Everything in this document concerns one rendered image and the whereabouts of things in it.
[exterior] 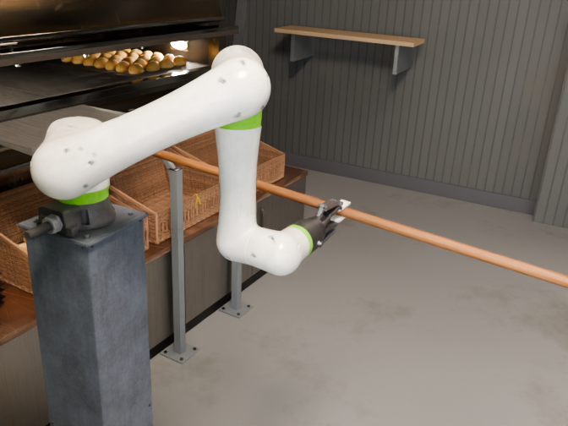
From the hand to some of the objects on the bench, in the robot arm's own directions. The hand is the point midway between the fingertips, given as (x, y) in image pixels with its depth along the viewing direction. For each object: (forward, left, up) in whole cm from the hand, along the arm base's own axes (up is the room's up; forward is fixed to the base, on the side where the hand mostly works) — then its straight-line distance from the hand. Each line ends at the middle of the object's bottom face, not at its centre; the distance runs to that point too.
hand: (340, 210), depth 179 cm
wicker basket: (+130, +118, -55) cm, 184 cm away
